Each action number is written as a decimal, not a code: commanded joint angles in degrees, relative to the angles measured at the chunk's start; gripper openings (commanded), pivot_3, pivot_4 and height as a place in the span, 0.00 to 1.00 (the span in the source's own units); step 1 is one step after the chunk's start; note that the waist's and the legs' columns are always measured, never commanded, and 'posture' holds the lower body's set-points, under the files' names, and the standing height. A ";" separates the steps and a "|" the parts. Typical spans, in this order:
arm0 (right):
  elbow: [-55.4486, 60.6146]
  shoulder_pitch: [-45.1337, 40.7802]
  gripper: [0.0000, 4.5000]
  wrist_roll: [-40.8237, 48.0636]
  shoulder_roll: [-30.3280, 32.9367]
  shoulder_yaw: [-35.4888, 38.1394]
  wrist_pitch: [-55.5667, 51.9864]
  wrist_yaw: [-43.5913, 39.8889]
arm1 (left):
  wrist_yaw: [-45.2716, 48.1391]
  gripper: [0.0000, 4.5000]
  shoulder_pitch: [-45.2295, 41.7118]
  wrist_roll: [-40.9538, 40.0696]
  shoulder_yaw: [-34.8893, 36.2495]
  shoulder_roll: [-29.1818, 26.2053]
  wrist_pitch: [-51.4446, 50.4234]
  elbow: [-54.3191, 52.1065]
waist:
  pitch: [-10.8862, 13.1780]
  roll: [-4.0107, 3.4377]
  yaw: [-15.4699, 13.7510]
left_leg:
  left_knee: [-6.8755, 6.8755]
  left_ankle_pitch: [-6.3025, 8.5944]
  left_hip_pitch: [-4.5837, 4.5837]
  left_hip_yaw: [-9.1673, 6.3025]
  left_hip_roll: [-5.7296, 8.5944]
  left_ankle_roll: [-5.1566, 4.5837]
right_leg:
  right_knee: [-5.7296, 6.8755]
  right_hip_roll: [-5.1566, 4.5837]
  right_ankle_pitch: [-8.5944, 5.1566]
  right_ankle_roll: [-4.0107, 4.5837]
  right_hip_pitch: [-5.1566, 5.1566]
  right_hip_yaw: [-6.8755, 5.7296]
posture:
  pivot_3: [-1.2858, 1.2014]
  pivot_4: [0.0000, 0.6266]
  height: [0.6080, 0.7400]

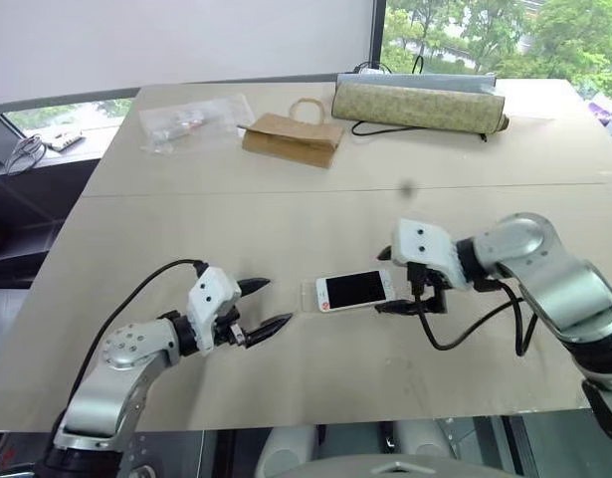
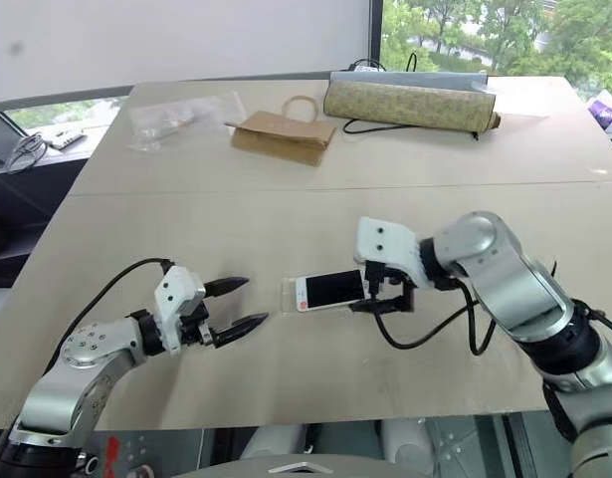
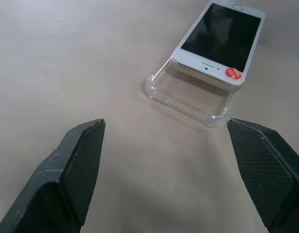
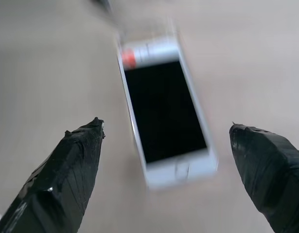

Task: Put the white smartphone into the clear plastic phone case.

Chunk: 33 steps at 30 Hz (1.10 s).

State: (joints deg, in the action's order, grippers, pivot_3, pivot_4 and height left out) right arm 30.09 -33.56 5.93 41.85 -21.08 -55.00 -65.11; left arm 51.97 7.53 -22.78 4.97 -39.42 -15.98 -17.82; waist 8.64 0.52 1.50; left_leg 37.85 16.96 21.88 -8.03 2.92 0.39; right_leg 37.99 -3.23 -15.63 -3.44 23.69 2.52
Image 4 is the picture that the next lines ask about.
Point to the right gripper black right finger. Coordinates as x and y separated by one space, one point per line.
273 174

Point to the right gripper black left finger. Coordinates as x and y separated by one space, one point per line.
54 184

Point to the white smartphone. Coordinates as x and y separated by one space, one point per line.
163 109

